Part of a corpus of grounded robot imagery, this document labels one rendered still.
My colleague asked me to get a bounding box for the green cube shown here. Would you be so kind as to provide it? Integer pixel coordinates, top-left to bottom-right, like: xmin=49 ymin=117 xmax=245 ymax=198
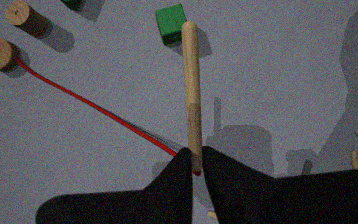
xmin=155 ymin=4 xmax=187 ymax=46

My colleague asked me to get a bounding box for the small green block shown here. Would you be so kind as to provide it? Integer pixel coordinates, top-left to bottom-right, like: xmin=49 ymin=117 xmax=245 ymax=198
xmin=60 ymin=0 xmax=82 ymax=12

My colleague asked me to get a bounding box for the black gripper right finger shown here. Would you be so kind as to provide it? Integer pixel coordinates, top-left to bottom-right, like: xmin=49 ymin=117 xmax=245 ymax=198
xmin=202 ymin=146 xmax=358 ymax=224

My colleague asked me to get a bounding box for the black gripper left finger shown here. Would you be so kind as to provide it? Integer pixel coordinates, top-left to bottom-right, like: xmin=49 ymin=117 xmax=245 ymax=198
xmin=35 ymin=147 xmax=193 ymax=224

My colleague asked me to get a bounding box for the round wooden button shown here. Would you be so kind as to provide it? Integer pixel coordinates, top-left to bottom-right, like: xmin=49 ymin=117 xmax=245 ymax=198
xmin=0 ymin=39 xmax=20 ymax=72

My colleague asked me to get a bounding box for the red string with wooden stick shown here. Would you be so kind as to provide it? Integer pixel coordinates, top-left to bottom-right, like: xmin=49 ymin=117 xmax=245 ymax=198
xmin=14 ymin=21 xmax=203 ymax=177

